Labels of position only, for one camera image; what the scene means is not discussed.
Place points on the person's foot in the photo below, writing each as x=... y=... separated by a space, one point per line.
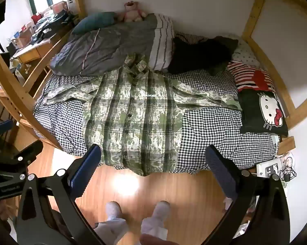
x=161 y=209
x=114 y=209

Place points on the teal pillow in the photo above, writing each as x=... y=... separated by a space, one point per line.
x=92 y=23

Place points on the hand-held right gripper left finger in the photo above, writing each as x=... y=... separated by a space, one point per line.
x=84 y=172

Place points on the person's left leg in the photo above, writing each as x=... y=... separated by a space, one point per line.
x=112 y=231

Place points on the person's leg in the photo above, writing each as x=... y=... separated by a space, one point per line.
x=112 y=231
x=153 y=225

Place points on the black chair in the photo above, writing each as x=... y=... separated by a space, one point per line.
x=5 y=60

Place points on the person's right foot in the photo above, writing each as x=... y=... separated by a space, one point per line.
x=161 y=209

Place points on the wooden desk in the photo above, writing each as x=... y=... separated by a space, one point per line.
x=33 y=53

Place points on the person's right leg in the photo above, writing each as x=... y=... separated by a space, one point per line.
x=153 y=225

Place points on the pink plush bear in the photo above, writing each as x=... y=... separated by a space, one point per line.
x=131 y=11

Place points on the cardboard box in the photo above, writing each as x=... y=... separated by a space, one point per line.
x=24 y=35
x=59 y=7

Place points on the dark clothes pile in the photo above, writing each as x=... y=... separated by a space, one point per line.
x=51 y=23

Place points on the white dotted pillow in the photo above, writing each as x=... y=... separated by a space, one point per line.
x=245 y=53

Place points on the wooden bunk bed frame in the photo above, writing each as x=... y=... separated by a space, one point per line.
x=254 y=17

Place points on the person's right hand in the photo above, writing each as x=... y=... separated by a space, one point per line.
x=153 y=240

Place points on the grey striped duvet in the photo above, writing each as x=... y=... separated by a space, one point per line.
x=112 y=43

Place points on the red white striped cloth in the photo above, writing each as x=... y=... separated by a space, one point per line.
x=245 y=77

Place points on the green plaid camouflage blanket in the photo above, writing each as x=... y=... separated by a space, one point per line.
x=133 y=112

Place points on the yellow blue plush doll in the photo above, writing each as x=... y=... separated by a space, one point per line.
x=15 y=63

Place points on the black clothes heap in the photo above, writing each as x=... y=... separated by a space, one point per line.
x=194 y=53

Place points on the red box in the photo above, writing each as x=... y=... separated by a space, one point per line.
x=36 y=18

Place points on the black white checkered bedsheet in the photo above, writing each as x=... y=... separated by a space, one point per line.
x=214 y=132

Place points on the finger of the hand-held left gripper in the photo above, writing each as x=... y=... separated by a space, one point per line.
x=1 y=127
x=20 y=153

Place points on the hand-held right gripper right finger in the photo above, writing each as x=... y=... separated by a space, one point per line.
x=221 y=173

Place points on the person's left foot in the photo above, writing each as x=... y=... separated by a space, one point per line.
x=114 y=209

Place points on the dark hanging garment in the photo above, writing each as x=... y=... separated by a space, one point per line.
x=0 y=12

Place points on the black cartoon cat pillow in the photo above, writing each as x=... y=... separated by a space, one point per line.
x=250 y=117

